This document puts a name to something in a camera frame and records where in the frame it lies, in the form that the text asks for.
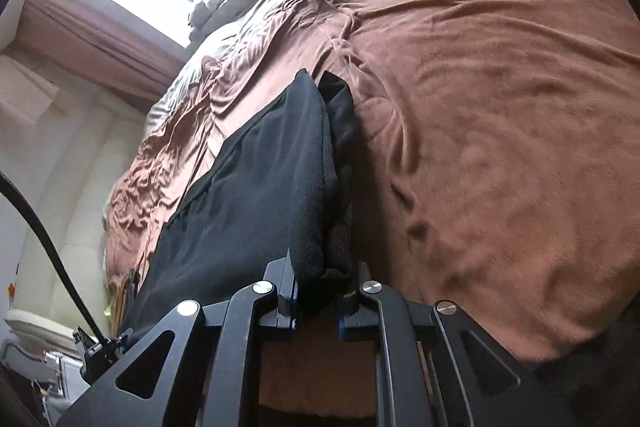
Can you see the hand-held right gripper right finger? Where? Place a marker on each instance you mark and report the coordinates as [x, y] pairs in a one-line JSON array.
[[357, 307]]

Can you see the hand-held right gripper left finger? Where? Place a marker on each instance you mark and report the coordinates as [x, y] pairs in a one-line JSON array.
[[280, 302]]

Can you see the black long-sleeve sweater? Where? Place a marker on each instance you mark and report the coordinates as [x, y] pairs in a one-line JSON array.
[[260, 187]]

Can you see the brown folded garment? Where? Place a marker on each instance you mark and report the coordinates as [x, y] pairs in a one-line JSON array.
[[120, 297]]

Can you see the bed with brown blanket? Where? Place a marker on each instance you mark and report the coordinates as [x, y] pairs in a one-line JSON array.
[[475, 132]]

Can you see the cream padded headboard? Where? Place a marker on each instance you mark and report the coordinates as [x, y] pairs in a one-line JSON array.
[[60, 187]]

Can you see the beige duvet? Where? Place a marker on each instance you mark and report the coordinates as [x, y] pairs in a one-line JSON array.
[[220, 42]]

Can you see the pink curtain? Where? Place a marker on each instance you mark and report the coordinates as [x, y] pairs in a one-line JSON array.
[[100, 42]]

